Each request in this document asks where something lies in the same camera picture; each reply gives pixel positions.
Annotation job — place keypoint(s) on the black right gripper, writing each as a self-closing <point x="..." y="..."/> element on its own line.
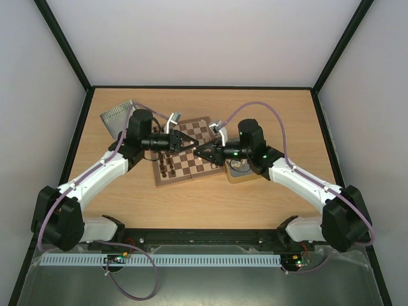
<point x="217" y="152"/>

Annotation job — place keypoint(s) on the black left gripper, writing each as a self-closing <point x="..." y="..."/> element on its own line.
<point x="175" y="141"/>

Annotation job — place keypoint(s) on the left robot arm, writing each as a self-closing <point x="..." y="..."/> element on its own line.
<point x="58" y="215"/>

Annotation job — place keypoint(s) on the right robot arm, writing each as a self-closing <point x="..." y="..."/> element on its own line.
<point x="341" y="222"/>

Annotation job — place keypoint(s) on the row of dark chess pieces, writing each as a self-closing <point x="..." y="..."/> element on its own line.
<point x="163" y="165"/>

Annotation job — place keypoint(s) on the wooden chess board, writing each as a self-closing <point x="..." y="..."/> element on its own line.
<point x="187" y="166"/>

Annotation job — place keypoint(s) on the pile of light chess pieces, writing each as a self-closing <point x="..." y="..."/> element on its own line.
<point x="239" y="165"/>

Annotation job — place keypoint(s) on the gold tin box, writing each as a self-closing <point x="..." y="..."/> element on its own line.
<point x="237" y="177"/>

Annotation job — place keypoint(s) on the silver embossed tin lid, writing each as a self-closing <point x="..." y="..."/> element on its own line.
<point x="114" y="118"/>

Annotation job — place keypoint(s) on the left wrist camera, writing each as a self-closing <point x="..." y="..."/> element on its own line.
<point x="173" y="120"/>

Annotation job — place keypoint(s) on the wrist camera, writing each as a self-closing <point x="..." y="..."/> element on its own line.
<point x="218" y="128"/>
<point x="173" y="120"/>

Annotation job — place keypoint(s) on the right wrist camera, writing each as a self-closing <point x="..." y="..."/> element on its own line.
<point x="218" y="128"/>

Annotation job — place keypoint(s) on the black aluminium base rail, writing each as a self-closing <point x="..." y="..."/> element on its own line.
<point x="275" y="240"/>

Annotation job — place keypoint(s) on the black enclosure frame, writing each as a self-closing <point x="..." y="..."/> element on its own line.
<point x="59" y="36"/>

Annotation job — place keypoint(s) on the light blue cable duct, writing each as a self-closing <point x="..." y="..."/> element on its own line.
<point x="162" y="260"/>

